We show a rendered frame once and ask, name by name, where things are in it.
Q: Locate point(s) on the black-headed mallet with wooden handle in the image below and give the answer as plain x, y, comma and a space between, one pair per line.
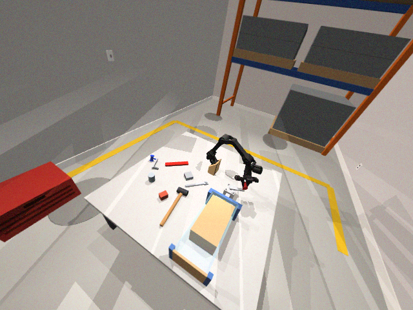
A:
181, 192

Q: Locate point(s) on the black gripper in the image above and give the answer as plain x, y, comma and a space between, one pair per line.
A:
239, 178

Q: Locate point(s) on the clear-panelled rack with blue corner posts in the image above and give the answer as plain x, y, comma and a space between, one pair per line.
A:
196, 250

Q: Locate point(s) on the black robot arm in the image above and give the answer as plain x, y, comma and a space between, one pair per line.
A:
246, 157

